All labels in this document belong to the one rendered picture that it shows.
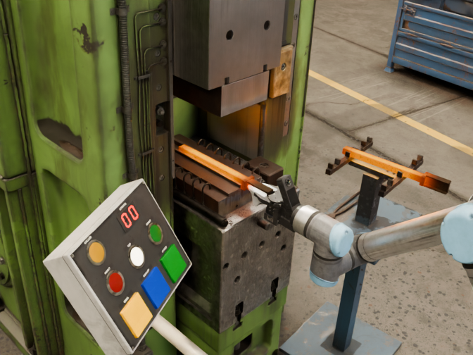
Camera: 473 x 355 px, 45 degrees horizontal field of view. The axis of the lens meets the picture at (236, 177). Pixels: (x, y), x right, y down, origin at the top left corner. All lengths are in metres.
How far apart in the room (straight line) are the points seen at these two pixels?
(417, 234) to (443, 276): 1.67
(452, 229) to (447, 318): 1.73
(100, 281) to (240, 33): 0.76
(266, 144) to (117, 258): 0.92
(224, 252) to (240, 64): 0.59
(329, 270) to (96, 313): 0.72
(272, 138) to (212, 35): 0.69
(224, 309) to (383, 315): 1.13
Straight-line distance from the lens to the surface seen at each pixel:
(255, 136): 2.10
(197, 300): 2.11
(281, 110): 2.11
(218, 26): 1.54
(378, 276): 3.15
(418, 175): 2.08
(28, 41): 1.84
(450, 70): 5.60
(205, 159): 1.96
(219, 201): 1.80
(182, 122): 2.25
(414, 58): 5.78
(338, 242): 1.64
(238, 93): 1.67
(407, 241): 1.64
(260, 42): 1.68
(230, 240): 1.83
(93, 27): 1.48
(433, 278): 3.23
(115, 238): 1.37
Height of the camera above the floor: 1.97
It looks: 31 degrees down
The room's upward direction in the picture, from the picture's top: 3 degrees clockwise
